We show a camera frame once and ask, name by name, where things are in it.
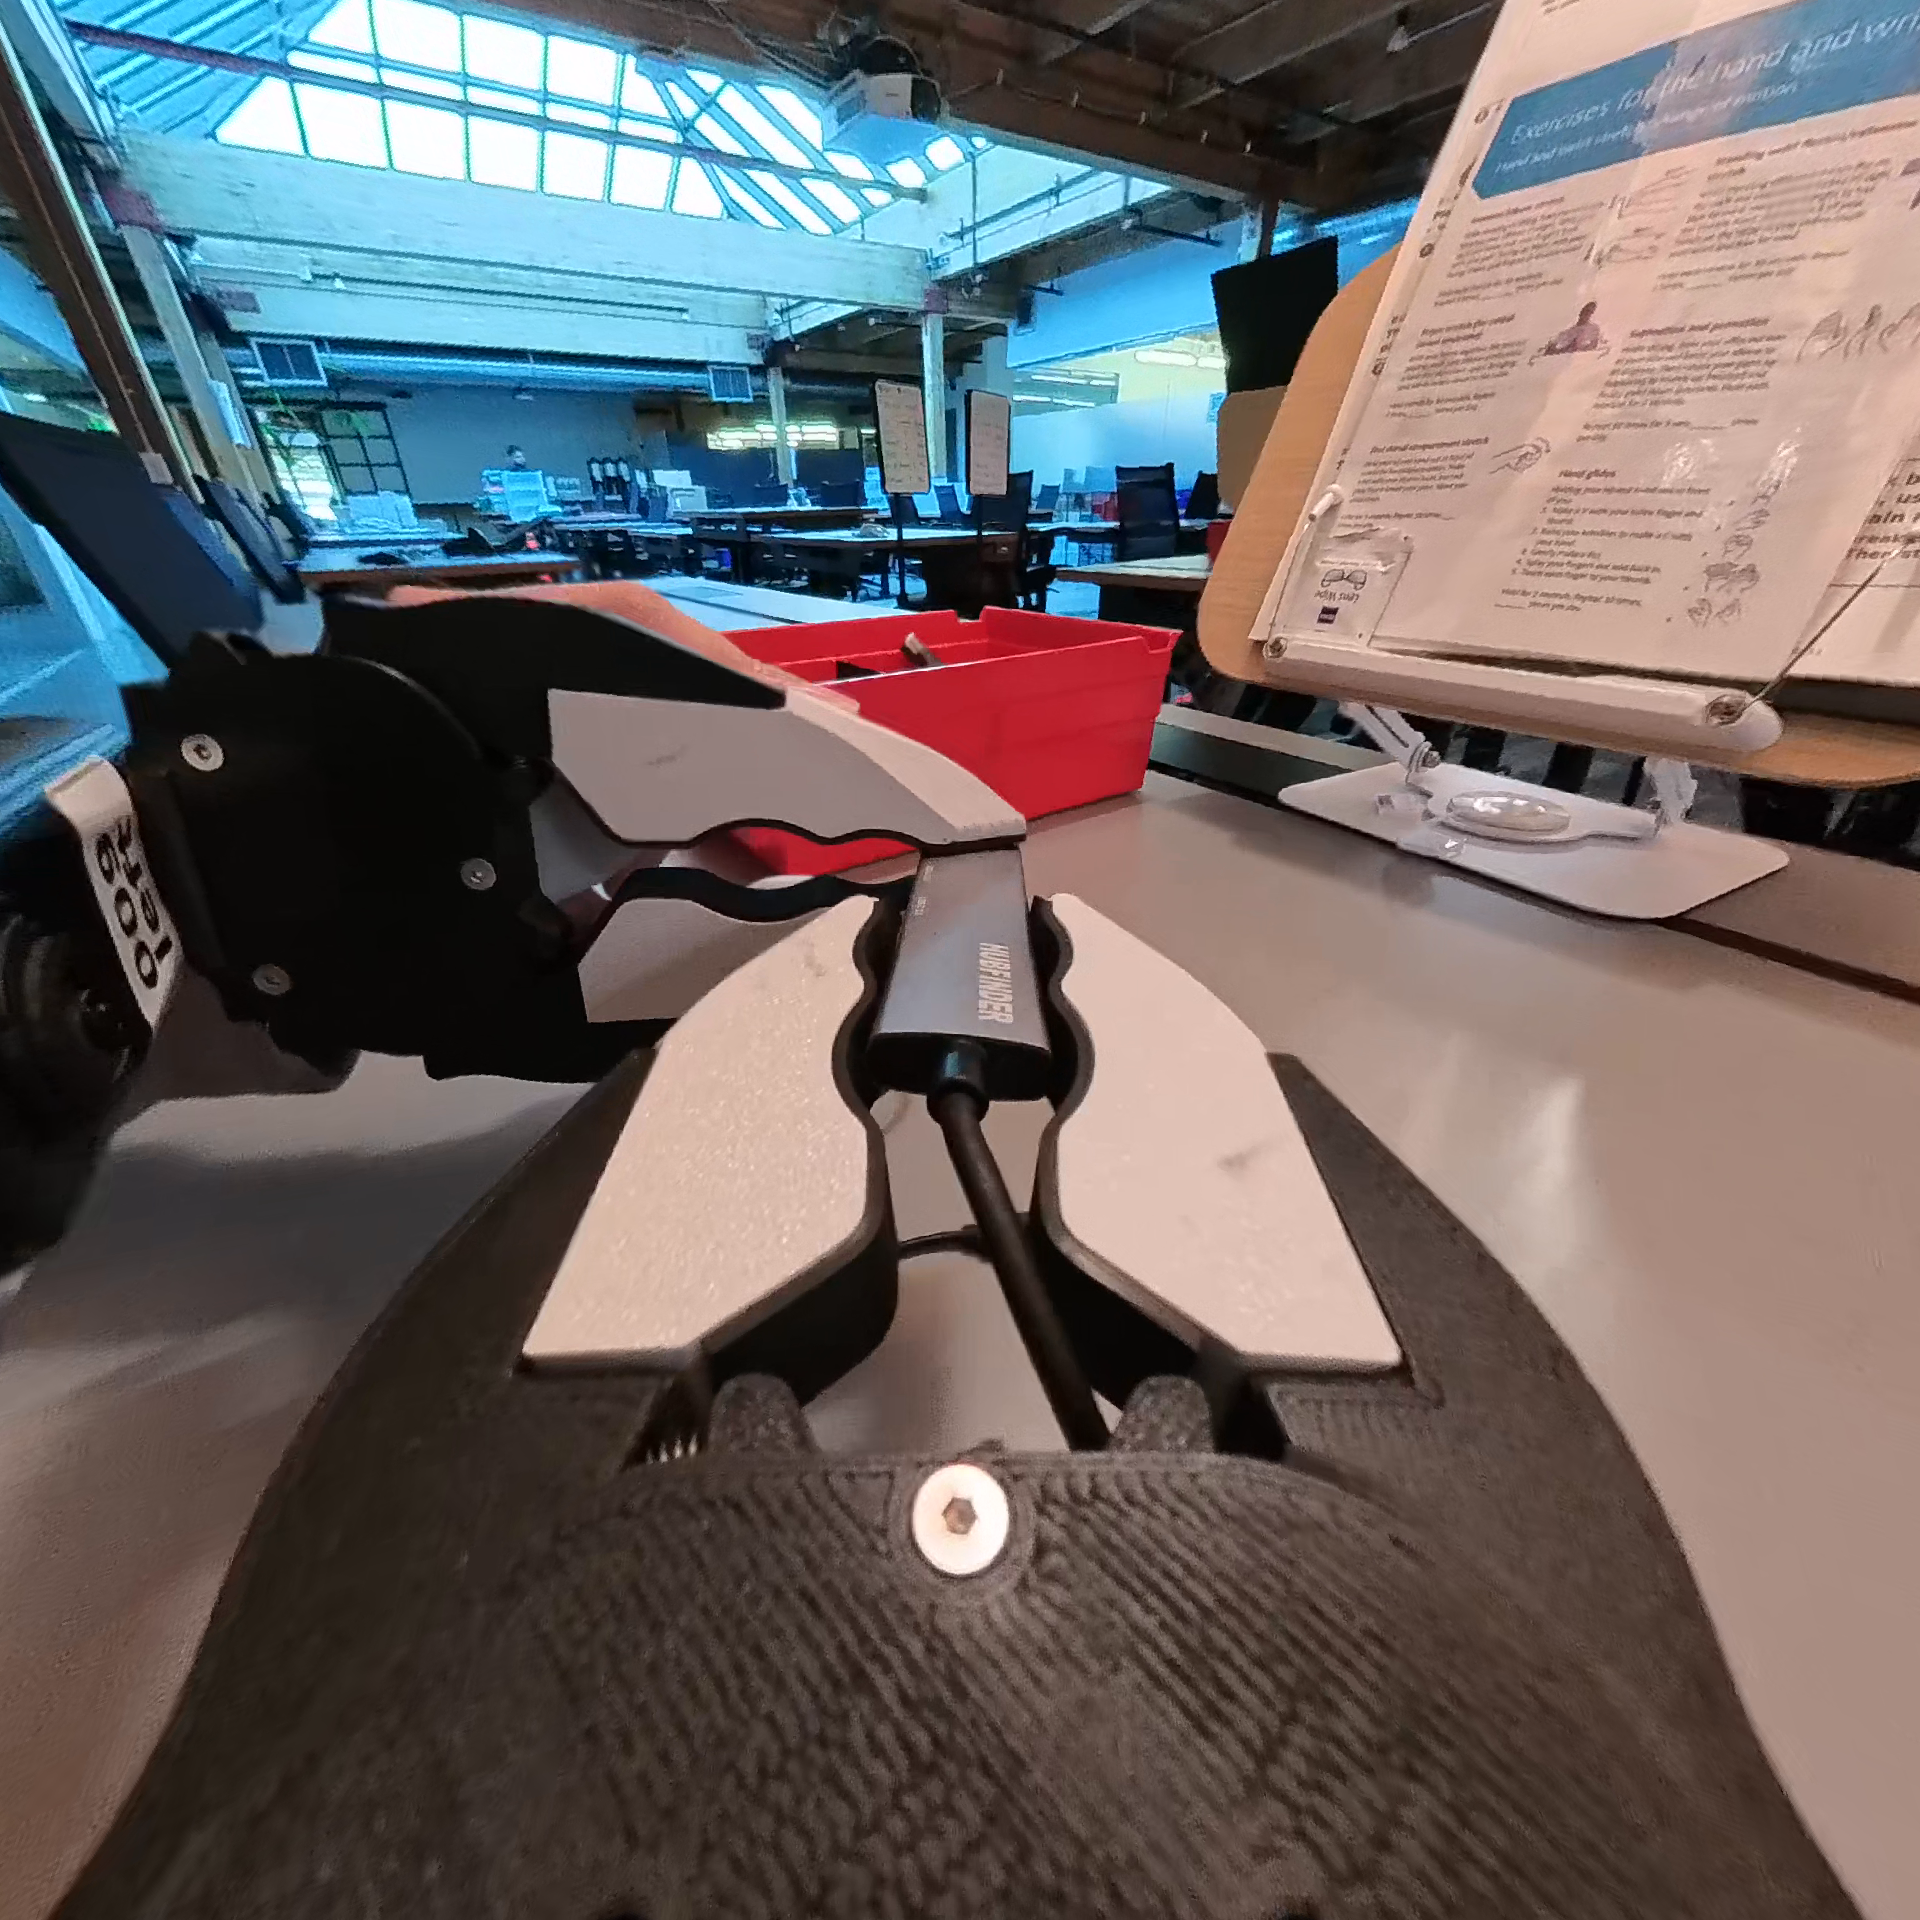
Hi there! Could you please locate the grey usb hub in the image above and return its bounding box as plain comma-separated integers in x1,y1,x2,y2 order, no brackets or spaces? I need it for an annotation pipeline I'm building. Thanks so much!
863,845,1079,1107

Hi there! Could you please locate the wooden book stand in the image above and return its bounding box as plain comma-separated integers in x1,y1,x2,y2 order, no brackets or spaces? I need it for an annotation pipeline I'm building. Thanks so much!
1198,239,1920,925

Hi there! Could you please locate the grey desk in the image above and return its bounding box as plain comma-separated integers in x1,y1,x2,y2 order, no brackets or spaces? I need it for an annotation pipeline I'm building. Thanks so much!
0,578,1920,1920

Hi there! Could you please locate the person's left hand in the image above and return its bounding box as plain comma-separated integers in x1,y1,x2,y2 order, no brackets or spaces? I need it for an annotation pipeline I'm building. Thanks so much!
390,581,790,708

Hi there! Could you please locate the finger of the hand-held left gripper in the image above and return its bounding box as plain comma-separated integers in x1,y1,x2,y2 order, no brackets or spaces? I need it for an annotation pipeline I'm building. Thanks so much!
562,861,888,1030
530,686,1031,908

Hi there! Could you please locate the white task instruction sheet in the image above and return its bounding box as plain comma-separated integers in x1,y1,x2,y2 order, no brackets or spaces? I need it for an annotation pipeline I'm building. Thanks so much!
1842,447,1920,612

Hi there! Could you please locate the black usb hub cable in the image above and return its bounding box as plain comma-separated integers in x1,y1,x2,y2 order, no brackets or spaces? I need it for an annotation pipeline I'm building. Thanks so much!
899,1085,1113,1451

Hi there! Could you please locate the black office chair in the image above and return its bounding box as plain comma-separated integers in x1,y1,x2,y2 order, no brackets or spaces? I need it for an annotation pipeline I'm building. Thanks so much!
1113,462,1184,566

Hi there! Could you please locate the black monitor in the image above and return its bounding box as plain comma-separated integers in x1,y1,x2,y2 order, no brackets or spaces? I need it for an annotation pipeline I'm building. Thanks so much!
1212,236,1342,399

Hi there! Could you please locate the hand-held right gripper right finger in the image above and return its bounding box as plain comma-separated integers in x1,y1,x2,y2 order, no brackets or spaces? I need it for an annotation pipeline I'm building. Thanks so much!
1031,895,1409,1390

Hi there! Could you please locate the laminated exercise instruction sheet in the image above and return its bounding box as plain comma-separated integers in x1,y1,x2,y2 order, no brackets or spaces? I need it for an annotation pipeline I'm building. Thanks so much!
1250,0,1920,695

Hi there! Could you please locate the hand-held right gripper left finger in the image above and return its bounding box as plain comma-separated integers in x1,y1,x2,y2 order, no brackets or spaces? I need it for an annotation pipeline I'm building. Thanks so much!
522,895,903,1401

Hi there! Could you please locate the red plastic bin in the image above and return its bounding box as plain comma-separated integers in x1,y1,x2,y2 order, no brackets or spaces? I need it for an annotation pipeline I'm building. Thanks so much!
718,609,1188,878

